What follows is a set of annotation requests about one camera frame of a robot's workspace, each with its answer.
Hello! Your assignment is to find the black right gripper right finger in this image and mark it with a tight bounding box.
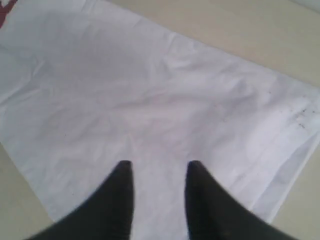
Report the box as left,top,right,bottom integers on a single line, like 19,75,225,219
184,160,292,240

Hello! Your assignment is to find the white t-shirt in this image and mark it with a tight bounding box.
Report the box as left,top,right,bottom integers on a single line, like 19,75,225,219
0,0,320,240

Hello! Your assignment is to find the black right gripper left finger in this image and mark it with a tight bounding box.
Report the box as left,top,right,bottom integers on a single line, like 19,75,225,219
31,160,134,240

